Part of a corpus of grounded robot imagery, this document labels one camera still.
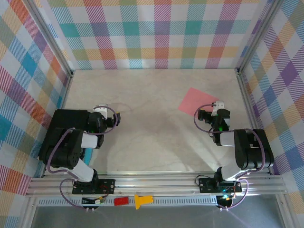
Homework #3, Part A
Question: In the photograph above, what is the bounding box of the teal blue strip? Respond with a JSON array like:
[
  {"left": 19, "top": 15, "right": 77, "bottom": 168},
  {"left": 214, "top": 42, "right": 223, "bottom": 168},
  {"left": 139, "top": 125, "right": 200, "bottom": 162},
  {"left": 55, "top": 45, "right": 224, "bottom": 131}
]
[{"left": 84, "top": 152, "right": 94, "bottom": 167}]

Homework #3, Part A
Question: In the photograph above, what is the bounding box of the black round cable mount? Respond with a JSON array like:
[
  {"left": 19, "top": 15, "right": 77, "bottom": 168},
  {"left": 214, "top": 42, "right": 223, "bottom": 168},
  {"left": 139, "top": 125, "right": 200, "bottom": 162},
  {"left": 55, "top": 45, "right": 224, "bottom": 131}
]
[{"left": 217, "top": 199, "right": 235, "bottom": 211}]

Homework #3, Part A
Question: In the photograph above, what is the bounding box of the yellow plastic part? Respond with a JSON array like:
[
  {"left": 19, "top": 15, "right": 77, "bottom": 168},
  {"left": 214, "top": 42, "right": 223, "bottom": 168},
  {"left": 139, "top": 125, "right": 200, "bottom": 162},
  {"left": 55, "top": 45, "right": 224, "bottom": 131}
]
[{"left": 134, "top": 194, "right": 154, "bottom": 211}]

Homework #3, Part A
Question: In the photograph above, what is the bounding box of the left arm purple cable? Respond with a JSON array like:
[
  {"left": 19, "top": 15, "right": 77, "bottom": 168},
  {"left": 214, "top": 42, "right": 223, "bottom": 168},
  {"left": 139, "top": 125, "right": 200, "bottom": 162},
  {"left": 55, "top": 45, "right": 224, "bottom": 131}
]
[{"left": 46, "top": 105, "right": 119, "bottom": 211}]

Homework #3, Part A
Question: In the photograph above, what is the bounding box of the slotted grey cable tray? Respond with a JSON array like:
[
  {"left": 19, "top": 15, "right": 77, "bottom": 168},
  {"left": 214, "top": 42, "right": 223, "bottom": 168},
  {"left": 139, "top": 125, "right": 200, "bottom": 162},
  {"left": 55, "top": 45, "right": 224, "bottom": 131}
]
[{"left": 38, "top": 196, "right": 219, "bottom": 207}]

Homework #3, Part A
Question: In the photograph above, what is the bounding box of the large black box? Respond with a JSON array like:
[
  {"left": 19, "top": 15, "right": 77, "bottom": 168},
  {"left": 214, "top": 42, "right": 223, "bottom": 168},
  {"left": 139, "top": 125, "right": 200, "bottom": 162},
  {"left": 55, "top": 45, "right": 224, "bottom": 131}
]
[{"left": 38, "top": 109, "right": 94, "bottom": 164}]

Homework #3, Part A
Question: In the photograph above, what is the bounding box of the red plastic block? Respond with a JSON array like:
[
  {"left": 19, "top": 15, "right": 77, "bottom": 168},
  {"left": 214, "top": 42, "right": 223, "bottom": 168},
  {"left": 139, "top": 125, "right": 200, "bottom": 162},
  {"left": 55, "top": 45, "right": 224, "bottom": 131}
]
[{"left": 114, "top": 196, "right": 130, "bottom": 206}]

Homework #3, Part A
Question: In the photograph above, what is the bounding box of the aluminium frame leg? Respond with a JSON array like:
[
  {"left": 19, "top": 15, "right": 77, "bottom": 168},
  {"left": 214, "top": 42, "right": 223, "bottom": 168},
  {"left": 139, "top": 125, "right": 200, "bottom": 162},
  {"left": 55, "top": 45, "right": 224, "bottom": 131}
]
[
  {"left": 275, "top": 194, "right": 293, "bottom": 228},
  {"left": 20, "top": 196, "right": 40, "bottom": 228}
]

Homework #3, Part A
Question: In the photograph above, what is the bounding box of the wide aluminium frame rail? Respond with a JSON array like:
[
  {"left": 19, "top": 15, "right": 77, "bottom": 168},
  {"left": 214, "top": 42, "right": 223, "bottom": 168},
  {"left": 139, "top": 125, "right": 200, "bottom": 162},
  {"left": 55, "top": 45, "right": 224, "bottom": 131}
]
[{"left": 25, "top": 174, "right": 288, "bottom": 197}]

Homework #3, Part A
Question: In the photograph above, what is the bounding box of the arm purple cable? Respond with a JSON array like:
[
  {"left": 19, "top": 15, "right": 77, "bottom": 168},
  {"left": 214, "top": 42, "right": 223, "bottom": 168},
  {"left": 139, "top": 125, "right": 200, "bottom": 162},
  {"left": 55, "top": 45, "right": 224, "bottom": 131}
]
[
  {"left": 194, "top": 103, "right": 266, "bottom": 211},
  {"left": 46, "top": 105, "right": 119, "bottom": 211}
]

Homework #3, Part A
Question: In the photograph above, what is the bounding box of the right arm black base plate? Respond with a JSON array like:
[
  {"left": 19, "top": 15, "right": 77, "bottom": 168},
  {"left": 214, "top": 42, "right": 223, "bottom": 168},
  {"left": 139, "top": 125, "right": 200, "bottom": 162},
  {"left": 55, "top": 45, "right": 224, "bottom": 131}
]
[{"left": 198, "top": 177, "right": 243, "bottom": 193}]

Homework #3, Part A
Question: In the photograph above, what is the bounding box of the small lit circuit board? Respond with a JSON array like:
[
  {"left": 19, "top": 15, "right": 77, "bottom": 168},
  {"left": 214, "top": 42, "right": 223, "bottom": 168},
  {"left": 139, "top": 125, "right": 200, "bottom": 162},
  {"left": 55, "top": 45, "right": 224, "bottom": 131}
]
[{"left": 219, "top": 193, "right": 236, "bottom": 202}]

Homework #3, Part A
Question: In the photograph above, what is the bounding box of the pink paper sheet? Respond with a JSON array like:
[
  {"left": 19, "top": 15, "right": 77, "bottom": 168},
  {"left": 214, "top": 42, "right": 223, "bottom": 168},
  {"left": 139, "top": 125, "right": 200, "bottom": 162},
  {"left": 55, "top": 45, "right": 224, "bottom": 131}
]
[{"left": 178, "top": 87, "right": 220, "bottom": 117}]

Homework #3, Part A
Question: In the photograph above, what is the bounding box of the aluminium side rail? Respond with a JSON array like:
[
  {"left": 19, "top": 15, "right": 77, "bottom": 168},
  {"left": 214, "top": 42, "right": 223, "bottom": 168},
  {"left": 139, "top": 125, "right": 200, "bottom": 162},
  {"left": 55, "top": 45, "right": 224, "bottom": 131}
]
[
  {"left": 236, "top": 68, "right": 274, "bottom": 176},
  {"left": 40, "top": 71, "right": 75, "bottom": 179}
]

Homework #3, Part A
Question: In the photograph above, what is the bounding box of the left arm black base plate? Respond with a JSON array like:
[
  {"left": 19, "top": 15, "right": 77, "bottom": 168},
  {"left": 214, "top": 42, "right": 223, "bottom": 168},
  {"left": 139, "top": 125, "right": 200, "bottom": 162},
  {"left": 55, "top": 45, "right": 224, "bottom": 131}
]
[{"left": 72, "top": 178, "right": 116, "bottom": 195}]

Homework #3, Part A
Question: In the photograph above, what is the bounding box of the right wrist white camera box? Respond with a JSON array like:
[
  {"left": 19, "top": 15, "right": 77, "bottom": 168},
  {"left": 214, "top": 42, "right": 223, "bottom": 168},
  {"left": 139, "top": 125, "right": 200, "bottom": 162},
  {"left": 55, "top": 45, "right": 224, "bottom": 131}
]
[{"left": 211, "top": 101, "right": 225, "bottom": 116}]

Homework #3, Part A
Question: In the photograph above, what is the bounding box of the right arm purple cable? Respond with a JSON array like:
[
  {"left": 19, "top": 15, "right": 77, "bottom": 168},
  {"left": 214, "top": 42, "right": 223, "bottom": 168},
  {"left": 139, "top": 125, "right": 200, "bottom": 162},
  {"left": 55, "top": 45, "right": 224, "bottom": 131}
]
[{"left": 194, "top": 103, "right": 266, "bottom": 211}]

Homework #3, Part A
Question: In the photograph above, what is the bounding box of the aluminium corner post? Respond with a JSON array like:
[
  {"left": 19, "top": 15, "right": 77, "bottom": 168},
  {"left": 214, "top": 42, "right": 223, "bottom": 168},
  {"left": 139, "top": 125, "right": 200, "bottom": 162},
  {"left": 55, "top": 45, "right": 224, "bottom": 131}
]
[
  {"left": 235, "top": 0, "right": 283, "bottom": 75},
  {"left": 23, "top": 0, "right": 75, "bottom": 78}
]

